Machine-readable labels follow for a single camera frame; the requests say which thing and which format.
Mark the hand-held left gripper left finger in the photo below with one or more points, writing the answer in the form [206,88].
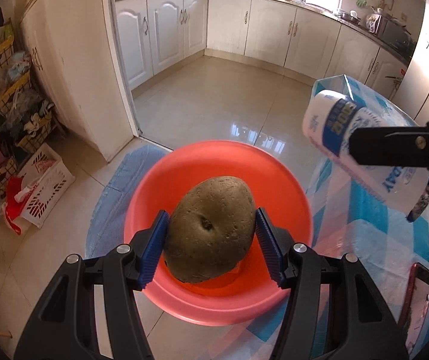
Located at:
[154,247]

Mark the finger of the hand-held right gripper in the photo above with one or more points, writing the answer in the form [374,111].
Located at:
[394,146]

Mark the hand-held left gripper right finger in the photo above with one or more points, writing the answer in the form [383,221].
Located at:
[270,247]

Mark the brown potato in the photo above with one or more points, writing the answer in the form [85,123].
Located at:
[207,228]

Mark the white blue plastic packet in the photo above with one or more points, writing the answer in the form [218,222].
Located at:
[330,120]

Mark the red plastic basin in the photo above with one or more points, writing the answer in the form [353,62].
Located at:
[214,161]

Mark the black countertop appliance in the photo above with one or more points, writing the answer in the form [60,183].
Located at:
[396,37]

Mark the blue floor mat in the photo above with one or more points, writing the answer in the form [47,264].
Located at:
[105,210]

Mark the blue checked tablecloth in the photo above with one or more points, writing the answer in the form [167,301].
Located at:
[372,240]

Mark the white plastic crate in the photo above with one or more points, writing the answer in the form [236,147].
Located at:
[49,183]

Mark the red plastic bag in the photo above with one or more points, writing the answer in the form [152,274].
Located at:
[12,198]

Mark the red smartphone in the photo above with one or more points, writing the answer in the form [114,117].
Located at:
[419,307]

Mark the white refrigerator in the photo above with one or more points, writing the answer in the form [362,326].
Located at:
[75,63]

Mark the white kitchen base cabinets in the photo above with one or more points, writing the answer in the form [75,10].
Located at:
[165,30]

